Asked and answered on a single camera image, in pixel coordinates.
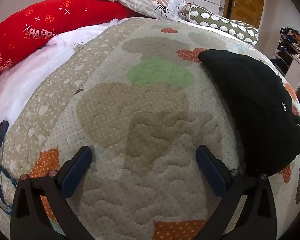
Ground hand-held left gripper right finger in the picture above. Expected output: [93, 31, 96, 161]
[195, 145, 277, 240]

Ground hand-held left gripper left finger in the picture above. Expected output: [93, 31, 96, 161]
[10, 145, 95, 240]

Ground black pants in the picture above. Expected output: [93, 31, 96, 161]
[198, 49, 300, 177]

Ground patterned quilted bedspread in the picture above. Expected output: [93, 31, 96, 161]
[0, 17, 300, 240]

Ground cluttered open shelf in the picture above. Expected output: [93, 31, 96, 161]
[270, 26, 300, 93]

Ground white bed sheet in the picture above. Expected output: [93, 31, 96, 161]
[0, 21, 115, 128]

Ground green pillow with white pattern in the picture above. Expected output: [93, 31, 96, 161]
[181, 4, 259, 46]

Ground red Happy bolster pillow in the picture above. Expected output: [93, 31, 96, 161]
[0, 0, 138, 84]

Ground wooden door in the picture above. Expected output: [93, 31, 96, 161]
[222, 0, 266, 29]

